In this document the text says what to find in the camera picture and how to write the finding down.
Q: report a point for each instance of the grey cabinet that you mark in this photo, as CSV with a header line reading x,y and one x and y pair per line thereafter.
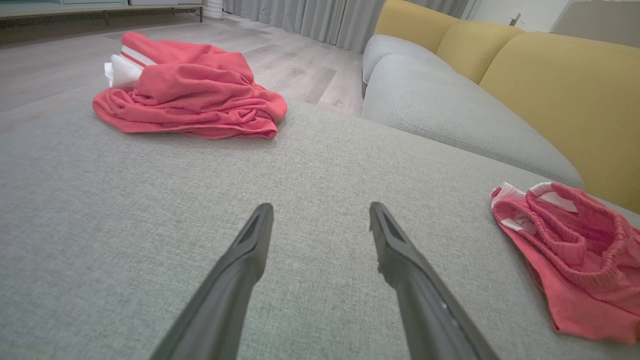
x,y
600,20

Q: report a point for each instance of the yellow sofa back cushion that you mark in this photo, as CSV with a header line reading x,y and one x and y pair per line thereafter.
x,y
475,47
410,22
575,100

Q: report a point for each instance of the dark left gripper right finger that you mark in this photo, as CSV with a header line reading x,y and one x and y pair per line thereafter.
x,y
425,315

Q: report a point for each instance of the grey curtain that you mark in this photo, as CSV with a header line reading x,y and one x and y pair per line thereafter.
x,y
310,17

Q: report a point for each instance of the grey sofa seat cushion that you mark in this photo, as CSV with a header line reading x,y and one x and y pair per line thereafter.
x,y
450,110
390,47

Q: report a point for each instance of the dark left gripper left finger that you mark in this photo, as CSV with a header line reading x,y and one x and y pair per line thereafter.
x,y
220,310

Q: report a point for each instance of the red shorts with white lining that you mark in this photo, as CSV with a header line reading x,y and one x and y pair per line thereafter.
x,y
590,270

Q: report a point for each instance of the low tv bench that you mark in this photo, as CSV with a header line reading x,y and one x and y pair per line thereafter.
x,y
75,7

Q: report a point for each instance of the white wall socket plug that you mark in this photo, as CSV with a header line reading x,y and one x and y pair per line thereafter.
x,y
516,17

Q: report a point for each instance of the white ribbed cylinder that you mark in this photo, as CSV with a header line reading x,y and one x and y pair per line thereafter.
x,y
213,9

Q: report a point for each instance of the large grey sofa ottoman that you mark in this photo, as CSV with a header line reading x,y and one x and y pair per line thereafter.
x,y
150,200

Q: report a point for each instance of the red shirt with white trim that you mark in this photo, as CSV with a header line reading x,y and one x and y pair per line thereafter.
x,y
200,85

